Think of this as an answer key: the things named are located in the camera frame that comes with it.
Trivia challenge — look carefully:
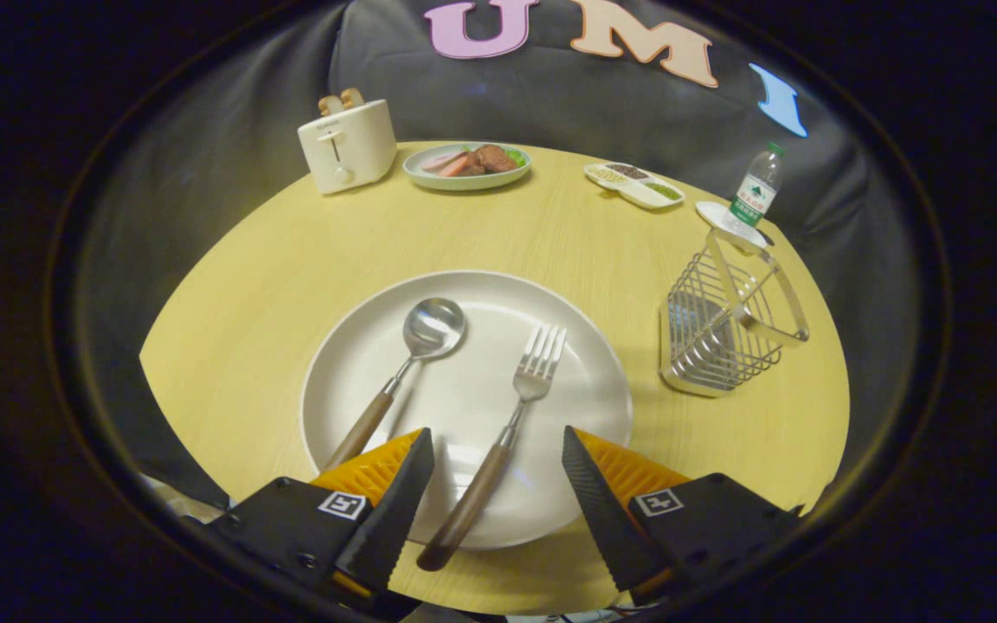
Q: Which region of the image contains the brown meat slice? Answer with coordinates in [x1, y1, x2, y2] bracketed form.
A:
[473, 145, 518, 175]

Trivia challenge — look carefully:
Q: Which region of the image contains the metal wire cutlery basket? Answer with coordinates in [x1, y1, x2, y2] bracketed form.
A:
[659, 227, 811, 399]

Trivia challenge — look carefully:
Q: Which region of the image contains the wooden handled metal fork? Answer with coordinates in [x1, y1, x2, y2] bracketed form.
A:
[416, 324, 569, 573]

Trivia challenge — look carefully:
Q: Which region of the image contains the pink ham slice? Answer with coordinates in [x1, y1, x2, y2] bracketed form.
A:
[422, 149, 473, 177]

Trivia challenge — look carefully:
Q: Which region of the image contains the wooden handled metal spoon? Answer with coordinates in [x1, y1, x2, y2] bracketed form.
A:
[323, 298, 467, 472]

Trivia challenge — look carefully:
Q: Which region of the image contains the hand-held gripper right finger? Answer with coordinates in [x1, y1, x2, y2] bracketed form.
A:
[562, 426, 804, 607]

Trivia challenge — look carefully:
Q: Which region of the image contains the white divided snack dish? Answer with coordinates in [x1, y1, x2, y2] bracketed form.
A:
[583, 162, 686, 211]

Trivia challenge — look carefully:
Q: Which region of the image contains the clear plastic water bottle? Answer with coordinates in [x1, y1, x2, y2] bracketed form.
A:
[726, 143, 786, 230]

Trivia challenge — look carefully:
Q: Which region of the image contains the pale green food plate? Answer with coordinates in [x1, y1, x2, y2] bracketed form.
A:
[402, 142, 532, 191]

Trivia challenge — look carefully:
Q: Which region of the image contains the white square coaster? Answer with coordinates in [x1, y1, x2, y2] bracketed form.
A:
[695, 201, 769, 250]

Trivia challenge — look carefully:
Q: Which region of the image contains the large white plate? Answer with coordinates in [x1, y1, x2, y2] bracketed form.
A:
[300, 270, 634, 551]

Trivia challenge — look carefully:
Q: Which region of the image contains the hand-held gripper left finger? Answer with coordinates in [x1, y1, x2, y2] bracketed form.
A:
[178, 427, 436, 620]

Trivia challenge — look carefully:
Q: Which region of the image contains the white toaster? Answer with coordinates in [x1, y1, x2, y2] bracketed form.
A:
[297, 99, 398, 196]

